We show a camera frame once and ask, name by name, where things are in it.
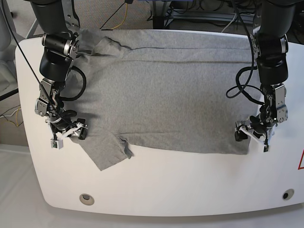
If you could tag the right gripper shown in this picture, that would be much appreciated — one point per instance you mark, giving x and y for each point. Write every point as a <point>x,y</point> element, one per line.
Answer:
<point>61,130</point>

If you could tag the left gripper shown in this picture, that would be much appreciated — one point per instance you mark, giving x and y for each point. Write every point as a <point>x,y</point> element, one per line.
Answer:
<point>257,132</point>

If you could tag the grey T-shirt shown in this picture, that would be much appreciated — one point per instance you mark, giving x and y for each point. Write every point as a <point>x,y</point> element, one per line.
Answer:
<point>160,89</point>

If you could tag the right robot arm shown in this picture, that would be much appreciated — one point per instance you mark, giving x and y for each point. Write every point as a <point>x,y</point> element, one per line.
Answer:
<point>60,24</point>

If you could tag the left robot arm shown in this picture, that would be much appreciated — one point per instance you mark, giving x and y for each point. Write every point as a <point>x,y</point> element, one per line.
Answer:
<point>269,46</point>

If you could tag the left table grommet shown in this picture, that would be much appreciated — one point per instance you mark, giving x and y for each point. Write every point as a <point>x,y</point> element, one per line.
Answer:
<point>86,199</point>

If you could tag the table grommet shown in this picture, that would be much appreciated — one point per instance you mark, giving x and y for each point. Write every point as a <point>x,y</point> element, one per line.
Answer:
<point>86,199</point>
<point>288,194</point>

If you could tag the right table grommet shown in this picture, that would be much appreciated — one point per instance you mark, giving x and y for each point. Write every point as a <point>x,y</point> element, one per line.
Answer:
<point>288,194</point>

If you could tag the black table leg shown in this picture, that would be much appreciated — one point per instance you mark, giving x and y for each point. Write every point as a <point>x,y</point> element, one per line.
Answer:
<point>161,15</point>

